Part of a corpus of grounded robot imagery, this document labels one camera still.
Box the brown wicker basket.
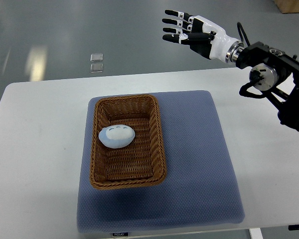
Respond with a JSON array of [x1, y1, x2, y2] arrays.
[[89, 94, 167, 190]]

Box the wooden box corner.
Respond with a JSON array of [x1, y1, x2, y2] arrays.
[[274, 0, 299, 13]]

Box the upper clear floor plate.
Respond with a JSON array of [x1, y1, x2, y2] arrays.
[[90, 53, 103, 62]]

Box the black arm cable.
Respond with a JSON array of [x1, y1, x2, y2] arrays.
[[236, 21, 251, 47]]

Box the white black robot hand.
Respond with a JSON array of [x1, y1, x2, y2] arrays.
[[162, 9, 244, 63]]

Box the white table leg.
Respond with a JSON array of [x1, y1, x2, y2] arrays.
[[249, 228, 263, 239]]

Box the blue foam cushion mat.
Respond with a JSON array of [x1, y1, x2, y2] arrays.
[[77, 91, 245, 233]]

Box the lower clear floor plate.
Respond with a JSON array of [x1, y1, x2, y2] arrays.
[[90, 63, 104, 73]]

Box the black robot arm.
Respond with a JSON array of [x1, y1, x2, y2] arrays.
[[162, 10, 299, 131]]

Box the blue white plush toy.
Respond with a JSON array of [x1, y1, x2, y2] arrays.
[[98, 124, 136, 149]]

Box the clear floor plate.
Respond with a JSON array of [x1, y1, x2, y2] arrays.
[[90, 63, 104, 73], [90, 53, 103, 62]]

